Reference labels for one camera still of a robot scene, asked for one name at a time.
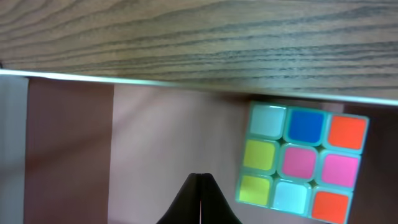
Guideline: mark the white cardboard box pink interior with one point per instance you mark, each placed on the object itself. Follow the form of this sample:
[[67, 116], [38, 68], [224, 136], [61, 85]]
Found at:
[[81, 149]]

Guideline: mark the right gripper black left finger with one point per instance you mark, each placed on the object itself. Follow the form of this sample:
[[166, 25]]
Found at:
[[186, 206]]

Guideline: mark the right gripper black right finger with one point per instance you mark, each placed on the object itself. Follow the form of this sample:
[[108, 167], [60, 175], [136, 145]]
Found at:
[[214, 207]]

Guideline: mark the colourful puzzle cube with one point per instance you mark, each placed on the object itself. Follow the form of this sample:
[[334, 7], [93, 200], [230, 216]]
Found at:
[[301, 161]]

